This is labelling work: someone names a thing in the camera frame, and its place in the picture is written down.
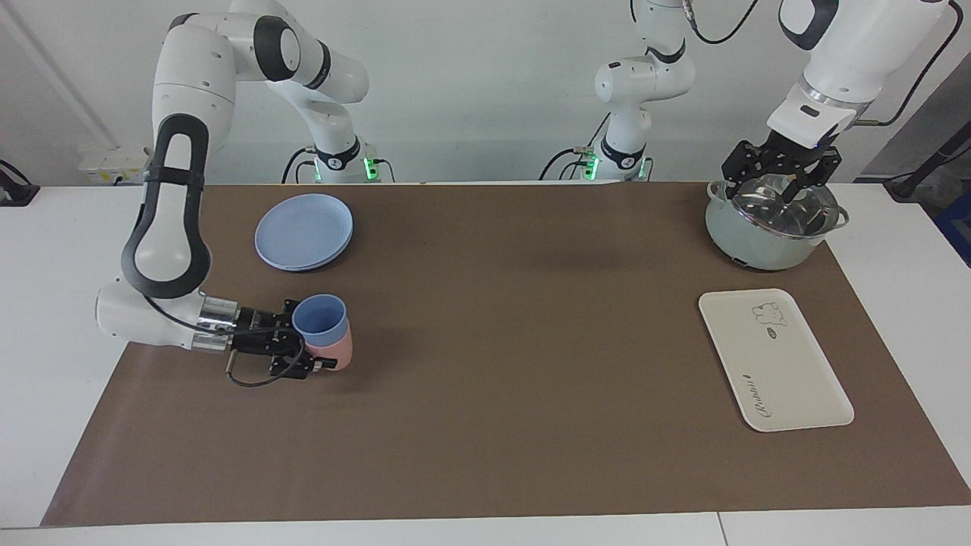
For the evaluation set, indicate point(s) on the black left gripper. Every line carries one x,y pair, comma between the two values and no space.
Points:
781,152

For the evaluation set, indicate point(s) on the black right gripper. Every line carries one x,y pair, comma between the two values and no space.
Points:
262,334

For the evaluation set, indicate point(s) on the blue plastic cup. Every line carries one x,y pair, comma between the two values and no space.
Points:
318,318

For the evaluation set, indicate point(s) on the pink plastic cup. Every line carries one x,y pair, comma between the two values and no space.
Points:
340,353

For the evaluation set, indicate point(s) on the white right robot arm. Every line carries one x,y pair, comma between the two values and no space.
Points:
190,76

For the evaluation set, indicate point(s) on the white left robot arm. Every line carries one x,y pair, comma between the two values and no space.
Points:
850,53

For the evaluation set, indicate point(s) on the cream rectangular tray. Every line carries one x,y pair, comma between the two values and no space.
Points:
774,364

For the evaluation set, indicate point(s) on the steel pot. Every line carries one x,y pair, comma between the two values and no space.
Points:
747,246

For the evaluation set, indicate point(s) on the pale blue plate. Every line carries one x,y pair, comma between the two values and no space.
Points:
303,231

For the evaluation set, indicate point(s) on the black stand leg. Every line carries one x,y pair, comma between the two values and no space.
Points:
906,186

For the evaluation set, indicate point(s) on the brown paper table mat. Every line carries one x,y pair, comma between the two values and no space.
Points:
493,417

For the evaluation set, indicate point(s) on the white power strip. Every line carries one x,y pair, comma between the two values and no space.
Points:
114,163

